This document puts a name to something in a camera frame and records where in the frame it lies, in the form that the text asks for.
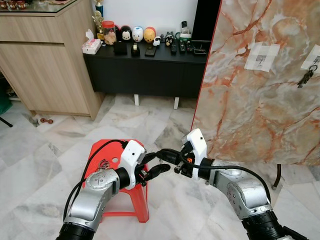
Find key bunch with carabiner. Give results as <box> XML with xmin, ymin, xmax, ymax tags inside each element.
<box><xmin>98</xmin><ymin>158</ymin><xmax>115</xmax><ymax>172</ymax></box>

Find red plastic stool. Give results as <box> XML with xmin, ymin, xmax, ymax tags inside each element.
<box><xmin>82</xmin><ymin>139</ymin><xmax>151</xmax><ymax>224</ymax></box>

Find black low console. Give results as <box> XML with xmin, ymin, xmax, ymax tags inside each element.
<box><xmin>82</xmin><ymin>42</ymin><xmax>213</xmax><ymax>110</ymax></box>

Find orange marble pattern board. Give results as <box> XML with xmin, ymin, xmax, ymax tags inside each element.
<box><xmin>191</xmin><ymin>0</ymin><xmax>320</xmax><ymax>166</ymax></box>

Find black metal board leg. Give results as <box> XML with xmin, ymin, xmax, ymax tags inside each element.
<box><xmin>272</xmin><ymin>164</ymin><xmax>282</xmax><ymax>190</ymax></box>

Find black and white toy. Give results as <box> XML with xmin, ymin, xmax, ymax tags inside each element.
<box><xmin>164</xmin><ymin>31</ymin><xmax>176</xmax><ymax>47</ymax></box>

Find orange egg shaped figure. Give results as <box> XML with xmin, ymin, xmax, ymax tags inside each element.
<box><xmin>143</xmin><ymin>26</ymin><xmax>157</xmax><ymax>43</ymax></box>

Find white egg shaped figure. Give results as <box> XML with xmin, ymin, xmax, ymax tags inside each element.
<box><xmin>132</xmin><ymin>26</ymin><xmax>145</xmax><ymax>43</ymax></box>

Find black mouse ear figure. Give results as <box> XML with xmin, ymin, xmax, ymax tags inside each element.
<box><xmin>119</xmin><ymin>25</ymin><xmax>133</xmax><ymax>42</ymax></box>

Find white tissue pack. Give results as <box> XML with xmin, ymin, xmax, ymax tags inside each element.
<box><xmin>82</xmin><ymin>29</ymin><xmax>103</xmax><ymax>55</ymax></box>

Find clear jar red lid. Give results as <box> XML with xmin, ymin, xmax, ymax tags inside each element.
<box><xmin>101</xmin><ymin>20</ymin><xmax>117</xmax><ymax>45</ymax></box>

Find light wooden cabinet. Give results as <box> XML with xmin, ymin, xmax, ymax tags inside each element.
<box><xmin>0</xmin><ymin>0</ymin><xmax>103</xmax><ymax>121</ymax></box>

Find black television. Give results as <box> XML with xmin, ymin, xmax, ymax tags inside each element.
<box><xmin>191</xmin><ymin>0</ymin><xmax>222</xmax><ymax>42</ymax></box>

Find translucent tape patch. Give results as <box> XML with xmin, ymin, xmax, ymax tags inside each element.
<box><xmin>301</xmin><ymin>44</ymin><xmax>320</xmax><ymax>71</ymax></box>
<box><xmin>244</xmin><ymin>42</ymin><xmax>281</xmax><ymax>72</ymax></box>

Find gold trophy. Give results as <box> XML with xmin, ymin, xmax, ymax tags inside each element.
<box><xmin>92</xmin><ymin>10</ymin><xmax>105</xmax><ymax>40</ymax></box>

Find black tripod stand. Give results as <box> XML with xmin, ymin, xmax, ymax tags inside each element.
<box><xmin>0</xmin><ymin>116</ymin><xmax>14</xmax><ymax>128</ymax></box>

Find green storage box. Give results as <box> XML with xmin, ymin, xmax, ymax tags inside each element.
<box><xmin>0</xmin><ymin>82</ymin><xmax>13</xmax><ymax>117</ymax></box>

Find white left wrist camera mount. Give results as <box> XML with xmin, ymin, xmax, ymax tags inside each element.
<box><xmin>120</xmin><ymin>140</ymin><xmax>147</xmax><ymax>190</ymax></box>

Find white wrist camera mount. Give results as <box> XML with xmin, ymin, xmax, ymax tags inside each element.
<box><xmin>120</xmin><ymin>140</ymin><xmax>147</xmax><ymax>190</ymax></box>
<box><xmin>187</xmin><ymin>128</ymin><xmax>215</xmax><ymax>181</ymax></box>

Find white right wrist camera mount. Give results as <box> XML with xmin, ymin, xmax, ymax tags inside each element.
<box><xmin>187</xmin><ymin>128</ymin><xmax>215</xmax><ymax>181</ymax></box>

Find cordless phone with base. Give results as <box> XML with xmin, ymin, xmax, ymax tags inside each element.
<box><xmin>177</xmin><ymin>21</ymin><xmax>193</xmax><ymax>42</ymax></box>

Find dark keys on round ring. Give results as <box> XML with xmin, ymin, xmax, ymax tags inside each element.
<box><xmin>298</xmin><ymin>65</ymin><xmax>319</xmax><ymax>89</ymax></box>

